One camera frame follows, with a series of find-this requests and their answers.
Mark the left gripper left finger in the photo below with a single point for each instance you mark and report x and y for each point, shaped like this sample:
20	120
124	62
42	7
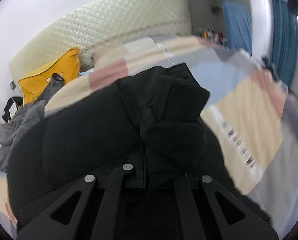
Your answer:
90	207

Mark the blue curtain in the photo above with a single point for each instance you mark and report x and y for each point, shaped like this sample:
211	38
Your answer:
285	41

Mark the black bag on nightstand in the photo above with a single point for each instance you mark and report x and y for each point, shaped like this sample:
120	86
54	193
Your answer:
11	107

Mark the blue towel on chair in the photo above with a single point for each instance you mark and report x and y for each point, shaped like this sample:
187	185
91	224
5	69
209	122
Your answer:
237	26

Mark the cream quilted headboard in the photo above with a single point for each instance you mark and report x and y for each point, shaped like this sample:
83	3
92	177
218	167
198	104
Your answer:
99	24

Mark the bottles on side shelf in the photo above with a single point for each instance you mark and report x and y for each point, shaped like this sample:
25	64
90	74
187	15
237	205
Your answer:
214	37

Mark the patchwork checked duvet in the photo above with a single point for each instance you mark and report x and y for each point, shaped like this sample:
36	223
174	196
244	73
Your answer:
254	117

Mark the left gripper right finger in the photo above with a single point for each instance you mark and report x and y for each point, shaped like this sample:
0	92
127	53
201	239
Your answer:
220	215

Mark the grey fleece garment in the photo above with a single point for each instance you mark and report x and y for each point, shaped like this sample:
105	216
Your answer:
24	119

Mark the black puffer jacket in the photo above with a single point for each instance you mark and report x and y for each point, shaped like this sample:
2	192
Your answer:
152	118

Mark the yellow pillow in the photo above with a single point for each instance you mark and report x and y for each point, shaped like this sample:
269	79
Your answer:
66	66

